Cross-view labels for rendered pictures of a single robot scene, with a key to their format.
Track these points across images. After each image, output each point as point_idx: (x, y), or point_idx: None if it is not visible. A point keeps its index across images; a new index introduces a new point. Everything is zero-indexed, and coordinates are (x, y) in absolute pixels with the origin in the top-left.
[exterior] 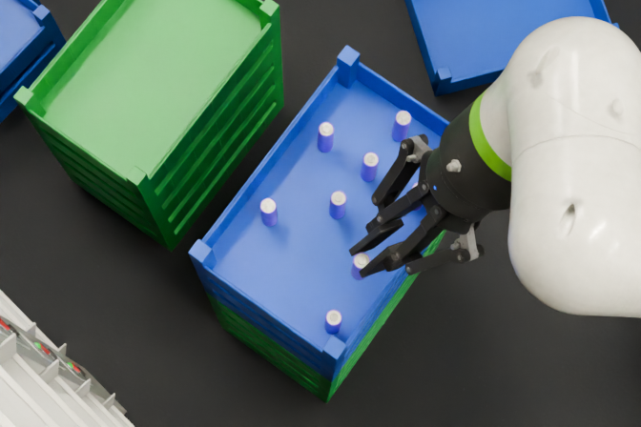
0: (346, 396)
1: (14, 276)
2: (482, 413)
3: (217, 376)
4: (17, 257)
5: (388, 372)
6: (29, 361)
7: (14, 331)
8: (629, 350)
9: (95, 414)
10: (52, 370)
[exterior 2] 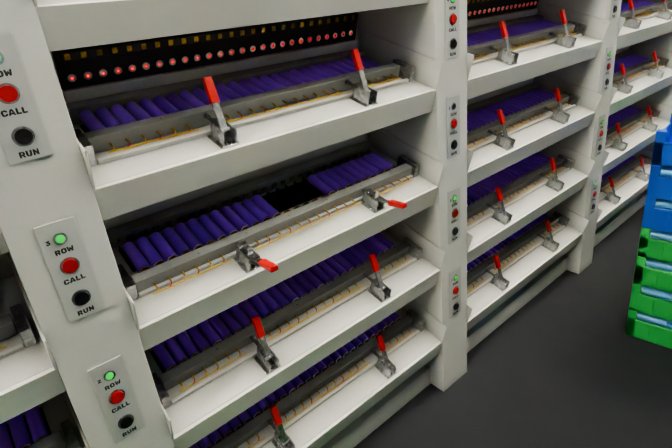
0: (635, 341)
1: (621, 244)
2: (666, 402)
3: (613, 297)
4: (630, 244)
5: (662, 358)
6: (599, 66)
7: (607, 79)
8: None
9: (585, 116)
10: (597, 99)
